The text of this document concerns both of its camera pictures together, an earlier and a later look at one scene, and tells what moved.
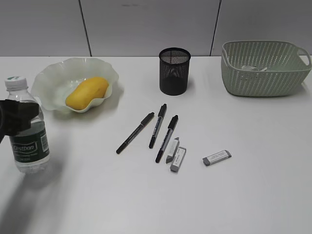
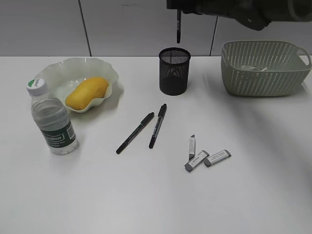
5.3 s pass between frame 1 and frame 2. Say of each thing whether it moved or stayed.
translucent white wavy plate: stayed
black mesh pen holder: stayed
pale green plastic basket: stayed
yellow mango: stayed
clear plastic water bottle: moved
